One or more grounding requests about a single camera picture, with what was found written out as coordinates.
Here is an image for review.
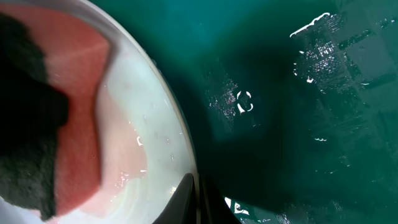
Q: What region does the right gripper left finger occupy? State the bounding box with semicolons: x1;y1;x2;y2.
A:
153;173;196;224

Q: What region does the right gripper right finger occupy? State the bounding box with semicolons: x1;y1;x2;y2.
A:
199;175;241;224

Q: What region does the light blue plastic plate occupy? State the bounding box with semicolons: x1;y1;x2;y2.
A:
1;1;200;223

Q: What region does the green and orange sponge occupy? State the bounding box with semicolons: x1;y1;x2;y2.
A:
1;3;109;222

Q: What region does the teal plastic serving tray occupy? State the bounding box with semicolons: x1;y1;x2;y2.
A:
95;0;397;223

